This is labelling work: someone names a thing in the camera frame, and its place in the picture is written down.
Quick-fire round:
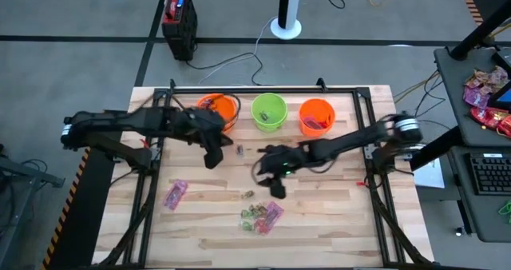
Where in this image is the large orange halloween bucket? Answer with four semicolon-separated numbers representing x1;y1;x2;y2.
196;93;241;135

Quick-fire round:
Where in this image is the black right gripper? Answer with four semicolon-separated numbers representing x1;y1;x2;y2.
256;141;311;200

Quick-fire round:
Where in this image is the gold pink wrapper pile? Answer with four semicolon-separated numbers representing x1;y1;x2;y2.
464;65;510;96

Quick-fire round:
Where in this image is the black plate with hazard stripes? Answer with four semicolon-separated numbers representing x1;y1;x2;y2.
41;141;129;270

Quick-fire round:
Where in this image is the red candy pile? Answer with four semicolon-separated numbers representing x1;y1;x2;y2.
469;105;511;140

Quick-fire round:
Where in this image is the white floor cable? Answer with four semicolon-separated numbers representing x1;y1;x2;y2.
198;16;277;85

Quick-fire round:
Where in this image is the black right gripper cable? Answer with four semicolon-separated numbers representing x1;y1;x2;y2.
250;160;267;185

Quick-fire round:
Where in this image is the black floor cable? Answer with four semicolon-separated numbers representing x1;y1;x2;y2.
185;52;265;87

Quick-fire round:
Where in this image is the grey keyboard shelf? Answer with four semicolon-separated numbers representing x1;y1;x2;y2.
446;145;511;244

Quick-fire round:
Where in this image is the small orange halloween bucket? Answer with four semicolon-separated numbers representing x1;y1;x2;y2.
298;97;337;138

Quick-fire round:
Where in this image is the black tablet with blue screen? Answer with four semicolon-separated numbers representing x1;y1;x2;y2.
488;80;511;112

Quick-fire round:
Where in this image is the black aluminium table frame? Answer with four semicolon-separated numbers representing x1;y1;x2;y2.
93;77;436;270

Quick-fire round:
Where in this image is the green halloween bucket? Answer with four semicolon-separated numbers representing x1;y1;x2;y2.
250;93;288;133

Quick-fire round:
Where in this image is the red pink candy packet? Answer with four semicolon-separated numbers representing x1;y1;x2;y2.
303;117;327;130

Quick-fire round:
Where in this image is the dark metal stand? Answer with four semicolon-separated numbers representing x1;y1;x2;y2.
0;143;66;239

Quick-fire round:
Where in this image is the black red power station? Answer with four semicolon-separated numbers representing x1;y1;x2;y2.
160;0;199;62

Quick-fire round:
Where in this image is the black slanted pole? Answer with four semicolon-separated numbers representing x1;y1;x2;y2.
450;0;511;62

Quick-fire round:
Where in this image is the white pole with round base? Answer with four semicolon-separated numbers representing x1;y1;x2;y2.
270;0;303;41

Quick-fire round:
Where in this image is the purple candy packet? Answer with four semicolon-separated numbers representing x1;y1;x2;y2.
462;85;492;109

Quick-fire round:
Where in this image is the white paper sheet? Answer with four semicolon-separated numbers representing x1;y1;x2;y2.
412;157;446;190

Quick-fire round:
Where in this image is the grey desk top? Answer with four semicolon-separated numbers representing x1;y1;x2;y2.
434;46;511;149

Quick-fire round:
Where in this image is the black keyboard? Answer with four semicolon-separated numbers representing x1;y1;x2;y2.
469;153;511;197

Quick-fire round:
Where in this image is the black device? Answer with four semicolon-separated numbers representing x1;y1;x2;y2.
492;47;511;73

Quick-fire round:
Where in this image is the black slanted desk leg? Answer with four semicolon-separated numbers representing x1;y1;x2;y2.
410;125;465;173

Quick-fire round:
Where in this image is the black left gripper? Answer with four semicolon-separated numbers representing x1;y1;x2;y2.
174;107;235;170

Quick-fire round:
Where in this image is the green cord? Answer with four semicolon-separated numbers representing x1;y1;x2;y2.
497;199;511;224

